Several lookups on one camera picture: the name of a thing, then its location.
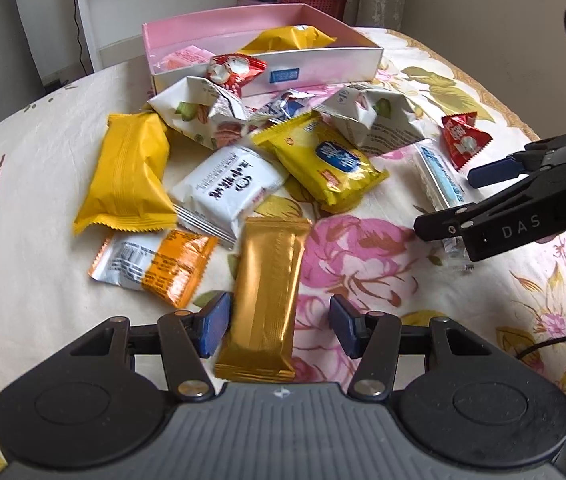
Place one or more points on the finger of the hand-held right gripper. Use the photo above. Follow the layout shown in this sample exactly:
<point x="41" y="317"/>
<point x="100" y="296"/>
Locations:
<point x="508" y="232"/>
<point x="493" y="172"/>

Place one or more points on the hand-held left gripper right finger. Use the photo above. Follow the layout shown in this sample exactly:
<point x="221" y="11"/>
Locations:
<point x="343" y="325"/>

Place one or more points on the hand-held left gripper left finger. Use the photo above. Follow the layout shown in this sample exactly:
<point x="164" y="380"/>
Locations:
<point x="213" y="322"/>

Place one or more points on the red candy packet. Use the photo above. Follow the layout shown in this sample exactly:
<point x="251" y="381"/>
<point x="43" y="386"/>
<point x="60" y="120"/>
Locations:
<point x="463" y="140"/>
<point x="235" y="70"/>

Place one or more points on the gold snack bar packet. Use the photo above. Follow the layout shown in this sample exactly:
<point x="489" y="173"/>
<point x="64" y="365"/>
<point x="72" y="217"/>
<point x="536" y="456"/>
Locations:
<point x="263" y="300"/>

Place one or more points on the clear packet with blue label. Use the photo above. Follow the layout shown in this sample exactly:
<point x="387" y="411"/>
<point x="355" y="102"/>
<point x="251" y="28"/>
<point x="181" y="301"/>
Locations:
<point x="438" y="175"/>

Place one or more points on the orange and silver packet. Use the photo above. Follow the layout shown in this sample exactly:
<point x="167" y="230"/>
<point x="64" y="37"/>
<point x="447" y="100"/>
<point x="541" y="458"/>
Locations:
<point x="163" y="265"/>

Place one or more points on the white nut-print packet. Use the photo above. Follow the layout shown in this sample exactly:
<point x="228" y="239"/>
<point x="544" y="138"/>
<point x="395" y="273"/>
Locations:
<point x="198" y="95"/>
<point x="388" y="125"/>

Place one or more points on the white biscuit packet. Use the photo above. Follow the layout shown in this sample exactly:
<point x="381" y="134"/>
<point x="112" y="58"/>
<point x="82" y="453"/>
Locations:
<point x="223" y="185"/>

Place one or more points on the yellow packet with blue label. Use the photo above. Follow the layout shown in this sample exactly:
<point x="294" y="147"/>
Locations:
<point x="323" y="160"/>

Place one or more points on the pink cardboard box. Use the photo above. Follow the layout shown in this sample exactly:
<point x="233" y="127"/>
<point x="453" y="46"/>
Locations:
<point x="203" y="30"/>

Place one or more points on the large plain yellow packet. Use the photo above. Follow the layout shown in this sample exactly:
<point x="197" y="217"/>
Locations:
<point x="123" y="170"/>

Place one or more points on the floral cloth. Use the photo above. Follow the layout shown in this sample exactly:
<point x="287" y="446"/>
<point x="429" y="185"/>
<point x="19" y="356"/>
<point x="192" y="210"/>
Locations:
<point x="38" y="210"/>

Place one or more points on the small blue white packet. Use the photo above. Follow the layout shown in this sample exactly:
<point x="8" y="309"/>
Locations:
<point x="288" y="105"/>

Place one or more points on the yellow pillow packet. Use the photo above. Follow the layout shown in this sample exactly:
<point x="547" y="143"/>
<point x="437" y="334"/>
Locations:
<point x="288" y="37"/>

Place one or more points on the pink snack packet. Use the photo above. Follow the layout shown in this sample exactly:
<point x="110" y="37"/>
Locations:
<point x="185" y="56"/>

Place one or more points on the pink plastic stool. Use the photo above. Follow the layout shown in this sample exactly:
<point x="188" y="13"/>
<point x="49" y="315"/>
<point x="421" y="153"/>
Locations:
<point x="258" y="1"/>

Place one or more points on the white bookshelf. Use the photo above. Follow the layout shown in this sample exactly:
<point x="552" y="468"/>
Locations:
<point x="113" y="10"/>

